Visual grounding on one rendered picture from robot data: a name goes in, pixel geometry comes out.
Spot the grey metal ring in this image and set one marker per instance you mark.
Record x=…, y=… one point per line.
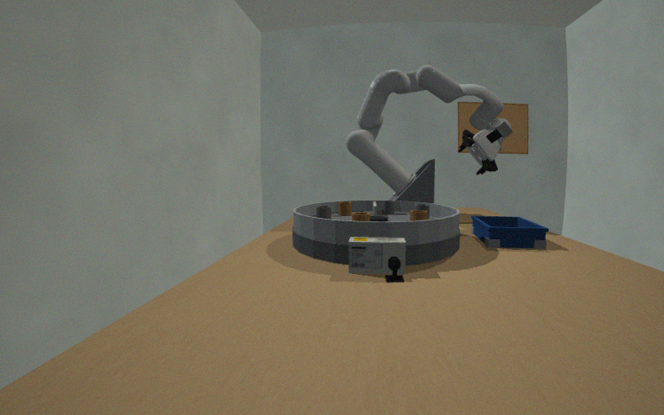
x=323, y=212
x=423, y=207
x=387, y=207

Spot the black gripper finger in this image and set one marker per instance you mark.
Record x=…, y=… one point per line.
x=467, y=142
x=487, y=165

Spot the bronze bushing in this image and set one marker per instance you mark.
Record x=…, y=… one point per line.
x=361, y=216
x=345, y=208
x=418, y=215

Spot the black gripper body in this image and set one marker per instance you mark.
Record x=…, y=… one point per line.
x=483, y=149

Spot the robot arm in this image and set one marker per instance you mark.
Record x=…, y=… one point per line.
x=437, y=83

